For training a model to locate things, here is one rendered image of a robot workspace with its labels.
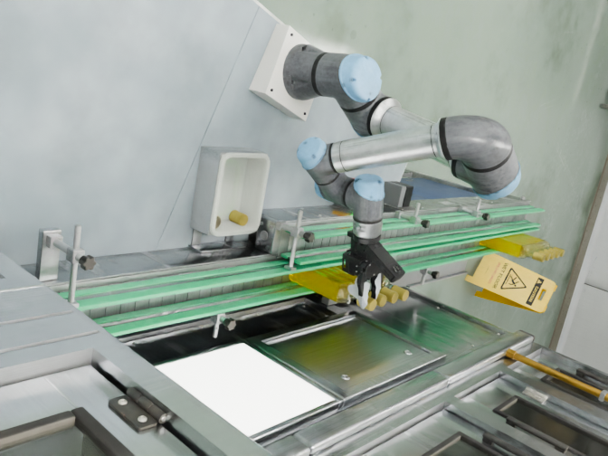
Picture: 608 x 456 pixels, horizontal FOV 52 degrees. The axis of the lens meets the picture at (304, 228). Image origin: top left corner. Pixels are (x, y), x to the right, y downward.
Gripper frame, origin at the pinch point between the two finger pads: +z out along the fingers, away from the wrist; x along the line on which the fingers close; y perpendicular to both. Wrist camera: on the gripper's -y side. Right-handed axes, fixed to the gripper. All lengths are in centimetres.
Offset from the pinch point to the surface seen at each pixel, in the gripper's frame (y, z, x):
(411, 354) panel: -10.1, 15.4, -6.7
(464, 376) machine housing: -23.5, 19.7, -13.3
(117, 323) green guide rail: 23, -12, 61
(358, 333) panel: 5.9, 14.5, -3.5
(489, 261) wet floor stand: 105, 144, -298
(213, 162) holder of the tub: 35, -37, 23
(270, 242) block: 28.4, -12.1, 9.6
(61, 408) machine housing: -35, -47, 98
